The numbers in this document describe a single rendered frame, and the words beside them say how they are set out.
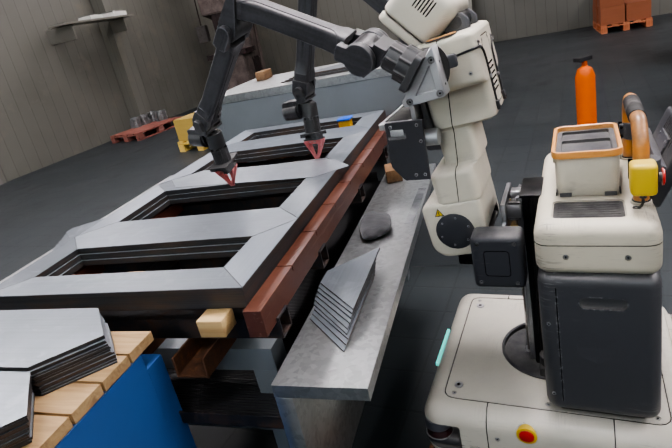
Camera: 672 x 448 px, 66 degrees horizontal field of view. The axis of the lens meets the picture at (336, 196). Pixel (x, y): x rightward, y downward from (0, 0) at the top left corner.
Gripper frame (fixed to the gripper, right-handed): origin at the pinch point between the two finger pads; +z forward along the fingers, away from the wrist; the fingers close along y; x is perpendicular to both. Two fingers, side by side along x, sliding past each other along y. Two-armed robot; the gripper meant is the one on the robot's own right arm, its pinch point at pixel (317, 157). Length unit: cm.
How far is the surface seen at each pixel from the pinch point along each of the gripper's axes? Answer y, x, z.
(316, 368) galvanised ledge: 84, 27, 34
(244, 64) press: -807, -456, -124
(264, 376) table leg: 77, 10, 40
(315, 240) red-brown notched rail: 54, 18, 15
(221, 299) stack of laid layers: 86, 9, 18
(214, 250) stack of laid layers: 62, -7, 14
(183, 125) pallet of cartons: -407, -346, -20
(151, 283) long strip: 83, -10, 15
